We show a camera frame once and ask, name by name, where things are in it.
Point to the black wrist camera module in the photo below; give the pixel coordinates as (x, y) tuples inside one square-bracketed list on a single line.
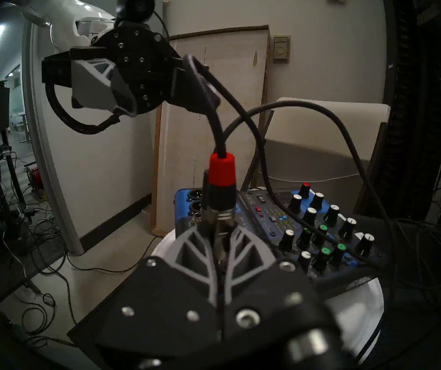
[(139, 3)]

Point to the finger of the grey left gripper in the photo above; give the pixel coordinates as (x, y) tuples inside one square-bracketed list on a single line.
[(195, 99), (89, 88)]

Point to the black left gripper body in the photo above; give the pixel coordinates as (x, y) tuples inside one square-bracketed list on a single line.
[(143, 68)]

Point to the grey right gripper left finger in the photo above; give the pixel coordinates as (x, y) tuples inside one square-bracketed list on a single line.
[(159, 296)]

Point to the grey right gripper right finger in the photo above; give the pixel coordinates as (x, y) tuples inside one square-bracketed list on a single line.
[(270, 292)]

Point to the beige folding chair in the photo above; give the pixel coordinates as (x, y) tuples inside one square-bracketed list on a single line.
[(320, 118)]

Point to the white round plate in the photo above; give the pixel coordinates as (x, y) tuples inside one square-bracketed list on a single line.
[(355, 311)]

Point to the large pale wooden board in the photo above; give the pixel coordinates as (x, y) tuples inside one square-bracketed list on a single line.
[(224, 64)]

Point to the black and blue audio mixer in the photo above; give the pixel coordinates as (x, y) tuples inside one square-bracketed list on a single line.
[(266, 219)]

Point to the beige wall control plate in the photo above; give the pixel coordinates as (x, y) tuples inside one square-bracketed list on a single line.
[(281, 49)]

